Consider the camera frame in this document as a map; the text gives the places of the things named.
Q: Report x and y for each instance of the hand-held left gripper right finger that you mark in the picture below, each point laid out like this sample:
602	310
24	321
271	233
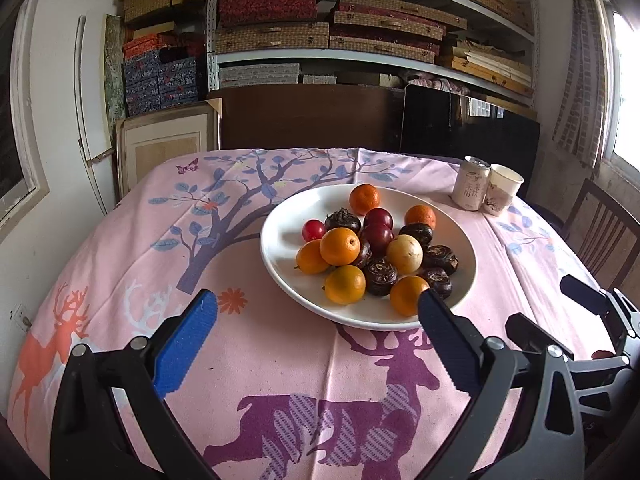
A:
450	345

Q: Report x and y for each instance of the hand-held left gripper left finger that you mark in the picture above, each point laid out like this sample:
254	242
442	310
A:
185	345

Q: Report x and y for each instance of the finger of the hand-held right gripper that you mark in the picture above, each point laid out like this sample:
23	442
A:
525	332
585	296

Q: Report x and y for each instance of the orange mandarin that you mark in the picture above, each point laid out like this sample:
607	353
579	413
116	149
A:
406	295
309	257
345	284
364	198
421	215

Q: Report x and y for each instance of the pale yellow round fruit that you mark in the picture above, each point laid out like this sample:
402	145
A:
404	254

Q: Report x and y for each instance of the dark red plum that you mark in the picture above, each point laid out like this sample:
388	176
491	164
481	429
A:
378	216
377	237

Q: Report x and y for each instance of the white oval plate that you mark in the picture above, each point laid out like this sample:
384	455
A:
290	220

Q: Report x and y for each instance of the small red plum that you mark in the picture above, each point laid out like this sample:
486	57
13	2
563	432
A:
313	230

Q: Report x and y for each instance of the dark wooden chair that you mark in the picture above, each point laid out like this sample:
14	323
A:
600	210

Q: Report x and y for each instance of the pink printed tablecloth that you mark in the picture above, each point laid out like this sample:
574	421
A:
275	360

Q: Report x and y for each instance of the white paper cup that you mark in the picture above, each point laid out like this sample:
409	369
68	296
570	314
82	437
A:
502	190

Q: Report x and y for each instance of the white beverage can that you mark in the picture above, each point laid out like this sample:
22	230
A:
470	182

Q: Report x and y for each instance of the framed wooden panel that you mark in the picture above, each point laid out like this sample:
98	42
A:
165	145

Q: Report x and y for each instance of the checkered curtain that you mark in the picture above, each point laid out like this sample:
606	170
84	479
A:
580	85

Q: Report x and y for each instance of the bright window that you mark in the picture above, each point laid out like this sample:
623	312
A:
625	85

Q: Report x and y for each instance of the black glossy panel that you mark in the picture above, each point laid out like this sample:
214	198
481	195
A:
450	125

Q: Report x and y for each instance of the stack of yellow wooden boxes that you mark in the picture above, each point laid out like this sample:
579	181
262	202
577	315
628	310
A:
495	67

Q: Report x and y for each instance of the white door panel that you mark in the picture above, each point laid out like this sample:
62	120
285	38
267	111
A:
92	110

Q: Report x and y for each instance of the brown wooden board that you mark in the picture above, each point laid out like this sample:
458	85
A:
300	115

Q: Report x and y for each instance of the pink folded cloth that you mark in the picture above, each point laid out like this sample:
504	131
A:
435	82

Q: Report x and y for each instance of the stack of blue patterned boxes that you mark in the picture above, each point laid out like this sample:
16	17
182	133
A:
160	80

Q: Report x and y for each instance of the stack of white patterned boxes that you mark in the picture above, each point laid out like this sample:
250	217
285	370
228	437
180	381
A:
260	74

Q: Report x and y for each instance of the white framed window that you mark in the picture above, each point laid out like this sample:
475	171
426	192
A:
30	110

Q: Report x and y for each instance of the mottled green board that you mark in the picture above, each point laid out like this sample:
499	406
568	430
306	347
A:
114	70

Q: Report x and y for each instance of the stack of orange boxes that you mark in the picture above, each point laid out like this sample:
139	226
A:
145	46

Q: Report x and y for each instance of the white metal shelving rack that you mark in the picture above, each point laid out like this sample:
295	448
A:
320	56

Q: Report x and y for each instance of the white wall socket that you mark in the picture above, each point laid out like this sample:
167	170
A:
21	317

